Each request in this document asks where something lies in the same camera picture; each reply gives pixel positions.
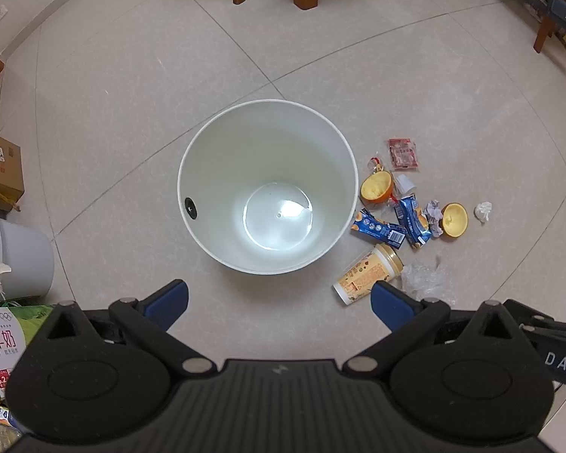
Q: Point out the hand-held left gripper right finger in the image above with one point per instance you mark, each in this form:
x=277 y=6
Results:
x=391 y=304

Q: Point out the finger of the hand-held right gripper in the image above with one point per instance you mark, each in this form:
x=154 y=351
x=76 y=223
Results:
x=547 y=322

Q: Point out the brown cardboard box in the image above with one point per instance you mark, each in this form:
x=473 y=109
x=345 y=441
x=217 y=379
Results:
x=2 y=170

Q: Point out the clear plastic bag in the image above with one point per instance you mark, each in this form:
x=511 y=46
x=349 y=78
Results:
x=424 y=281

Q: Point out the white round trash bin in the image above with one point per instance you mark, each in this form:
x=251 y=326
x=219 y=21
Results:
x=264 y=151

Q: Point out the small white plastic cup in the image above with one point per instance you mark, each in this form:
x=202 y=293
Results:
x=404 y=183

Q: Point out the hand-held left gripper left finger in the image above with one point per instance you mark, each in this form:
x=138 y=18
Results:
x=167 y=299

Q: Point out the red snack packet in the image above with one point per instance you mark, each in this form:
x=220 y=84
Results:
x=404 y=155

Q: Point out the green milk carton box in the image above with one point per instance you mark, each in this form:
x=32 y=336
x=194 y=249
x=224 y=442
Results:
x=4 y=339

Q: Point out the orange peel half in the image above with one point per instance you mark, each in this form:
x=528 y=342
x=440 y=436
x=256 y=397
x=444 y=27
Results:
x=377 y=186
x=454 y=221

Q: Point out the yellow printed paper cup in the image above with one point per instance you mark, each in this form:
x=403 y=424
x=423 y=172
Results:
x=365 y=273

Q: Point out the blue snack packet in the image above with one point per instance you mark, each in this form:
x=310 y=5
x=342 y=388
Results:
x=412 y=219

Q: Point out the grey paper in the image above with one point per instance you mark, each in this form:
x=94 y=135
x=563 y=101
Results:
x=435 y=212

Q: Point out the white tissue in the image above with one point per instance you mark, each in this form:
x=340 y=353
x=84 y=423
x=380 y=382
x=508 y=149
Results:
x=483 y=211

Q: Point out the blue drink carton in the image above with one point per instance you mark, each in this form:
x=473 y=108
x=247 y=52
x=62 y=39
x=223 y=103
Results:
x=375 y=229

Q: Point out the white plastic bucket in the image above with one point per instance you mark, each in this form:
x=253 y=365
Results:
x=23 y=264

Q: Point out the clear printed wrapper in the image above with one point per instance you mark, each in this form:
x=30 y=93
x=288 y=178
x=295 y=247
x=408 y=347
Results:
x=376 y=164

